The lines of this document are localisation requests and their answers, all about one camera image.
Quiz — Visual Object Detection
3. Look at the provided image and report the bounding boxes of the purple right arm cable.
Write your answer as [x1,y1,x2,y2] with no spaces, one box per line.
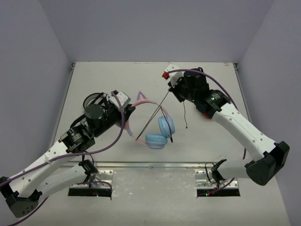
[168,68,247,191]

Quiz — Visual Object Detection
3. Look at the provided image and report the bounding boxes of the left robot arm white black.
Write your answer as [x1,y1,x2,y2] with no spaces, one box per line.
[0,103,135,218]

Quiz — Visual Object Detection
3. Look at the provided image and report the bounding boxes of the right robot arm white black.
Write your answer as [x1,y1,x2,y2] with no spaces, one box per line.
[162,68,290,186]

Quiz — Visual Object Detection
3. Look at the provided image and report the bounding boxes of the pink blue cat-ear headphones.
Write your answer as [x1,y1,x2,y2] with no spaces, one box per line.
[125,91,176,150]

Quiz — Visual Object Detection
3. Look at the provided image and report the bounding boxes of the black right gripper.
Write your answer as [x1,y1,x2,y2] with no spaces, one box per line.
[168,74,198,103]

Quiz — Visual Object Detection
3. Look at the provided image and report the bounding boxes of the metal rail front table edge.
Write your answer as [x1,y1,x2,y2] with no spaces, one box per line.
[60,161,214,169]

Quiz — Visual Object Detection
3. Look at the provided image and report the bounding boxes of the thin black headphone cable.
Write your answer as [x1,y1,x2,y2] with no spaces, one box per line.
[135,89,189,143]

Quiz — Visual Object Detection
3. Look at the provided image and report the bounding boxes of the right metal mounting bracket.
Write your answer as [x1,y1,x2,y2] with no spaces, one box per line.
[195,168,238,190]

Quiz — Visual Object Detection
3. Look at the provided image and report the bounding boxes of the left metal mounting bracket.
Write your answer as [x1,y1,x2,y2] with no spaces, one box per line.
[69,168,114,193]

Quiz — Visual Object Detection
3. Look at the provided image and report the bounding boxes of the metal mounting bracket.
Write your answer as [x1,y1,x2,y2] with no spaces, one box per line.
[195,168,238,190]
[69,168,114,193]

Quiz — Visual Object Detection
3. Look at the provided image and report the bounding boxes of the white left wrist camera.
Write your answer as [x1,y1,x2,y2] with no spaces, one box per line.
[109,90,131,109]

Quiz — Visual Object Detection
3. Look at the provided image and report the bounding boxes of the white black headphones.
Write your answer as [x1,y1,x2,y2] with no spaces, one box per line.
[83,92,110,110]

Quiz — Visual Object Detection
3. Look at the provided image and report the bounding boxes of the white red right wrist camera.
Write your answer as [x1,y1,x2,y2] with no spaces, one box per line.
[162,63,184,88]

